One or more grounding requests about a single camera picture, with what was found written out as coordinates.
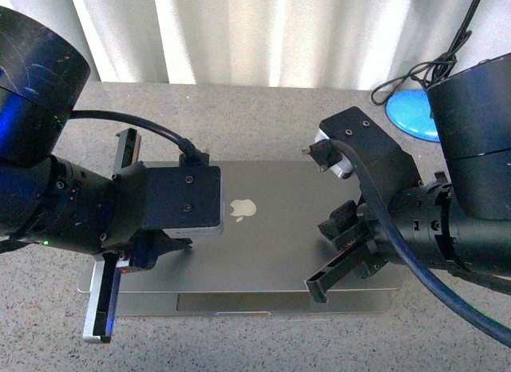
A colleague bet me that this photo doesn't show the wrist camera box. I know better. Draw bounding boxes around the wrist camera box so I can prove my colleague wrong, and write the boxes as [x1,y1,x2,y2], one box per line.
[315,107,423,204]
[141,165,224,238]

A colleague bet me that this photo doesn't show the left camera black cable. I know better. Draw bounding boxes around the left camera black cable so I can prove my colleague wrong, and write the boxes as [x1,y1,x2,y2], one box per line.
[68,109,212,168]

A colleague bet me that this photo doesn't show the blue desk lamp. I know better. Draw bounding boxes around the blue desk lamp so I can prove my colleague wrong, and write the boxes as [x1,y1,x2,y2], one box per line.
[383,0,481,143]

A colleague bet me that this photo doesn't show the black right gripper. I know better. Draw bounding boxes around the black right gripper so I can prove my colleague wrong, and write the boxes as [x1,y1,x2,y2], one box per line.
[305,172,473,303]

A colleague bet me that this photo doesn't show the white corrugated curtain backdrop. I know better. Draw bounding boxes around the white corrugated curtain backdrop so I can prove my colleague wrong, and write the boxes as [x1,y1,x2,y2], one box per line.
[0,0,511,94]

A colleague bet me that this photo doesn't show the right camera black cable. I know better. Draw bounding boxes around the right camera black cable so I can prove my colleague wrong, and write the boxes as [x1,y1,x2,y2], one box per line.
[325,138,511,349]

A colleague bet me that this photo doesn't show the grey laptop computer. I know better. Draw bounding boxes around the grey laptop computer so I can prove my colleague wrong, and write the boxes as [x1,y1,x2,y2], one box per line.
[77,160,404,317]

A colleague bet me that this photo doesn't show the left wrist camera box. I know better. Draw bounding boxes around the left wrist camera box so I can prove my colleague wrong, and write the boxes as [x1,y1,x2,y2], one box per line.
[141,165,224,238]

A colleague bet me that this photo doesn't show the camera black cable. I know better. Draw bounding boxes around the camera black cable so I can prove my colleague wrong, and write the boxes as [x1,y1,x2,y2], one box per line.
[68,109,212,168]
[325,138,511,349]

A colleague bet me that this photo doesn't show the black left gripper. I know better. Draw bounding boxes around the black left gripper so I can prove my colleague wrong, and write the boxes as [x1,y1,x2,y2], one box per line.
[38,128,148,344]

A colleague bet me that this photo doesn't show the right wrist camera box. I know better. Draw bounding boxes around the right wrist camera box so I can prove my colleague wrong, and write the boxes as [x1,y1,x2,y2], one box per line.
[315,107,423,204]

